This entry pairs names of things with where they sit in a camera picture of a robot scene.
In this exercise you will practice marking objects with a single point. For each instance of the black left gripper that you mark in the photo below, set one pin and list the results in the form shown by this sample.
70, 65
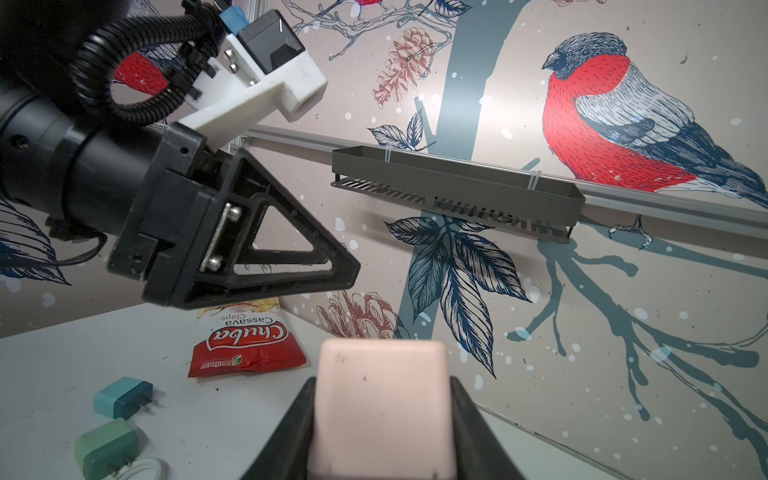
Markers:
190, 231

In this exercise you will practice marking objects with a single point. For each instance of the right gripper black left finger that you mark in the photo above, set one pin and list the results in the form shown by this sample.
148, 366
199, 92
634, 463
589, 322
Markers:
285, 454

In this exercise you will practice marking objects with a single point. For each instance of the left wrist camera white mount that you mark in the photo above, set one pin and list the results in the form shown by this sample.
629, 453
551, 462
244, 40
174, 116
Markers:
266, 68

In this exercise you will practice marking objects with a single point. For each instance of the black hanging wall basket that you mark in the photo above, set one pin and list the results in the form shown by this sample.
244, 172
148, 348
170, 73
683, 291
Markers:
517, 201

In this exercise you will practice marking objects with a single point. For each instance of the teal plug adapter pair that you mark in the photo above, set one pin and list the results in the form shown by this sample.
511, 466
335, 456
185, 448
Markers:
123, 398
106, 449

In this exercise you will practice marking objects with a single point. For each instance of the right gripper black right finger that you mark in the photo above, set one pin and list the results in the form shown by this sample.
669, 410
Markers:
479, 454

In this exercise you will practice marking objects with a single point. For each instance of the pink plug adapter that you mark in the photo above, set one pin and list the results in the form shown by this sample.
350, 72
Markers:
382, 410

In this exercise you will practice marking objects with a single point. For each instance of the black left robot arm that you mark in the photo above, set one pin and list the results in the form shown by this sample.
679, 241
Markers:
113, 125

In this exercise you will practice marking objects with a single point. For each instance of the red Chuba chips bag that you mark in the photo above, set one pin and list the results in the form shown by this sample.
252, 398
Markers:
245, 337

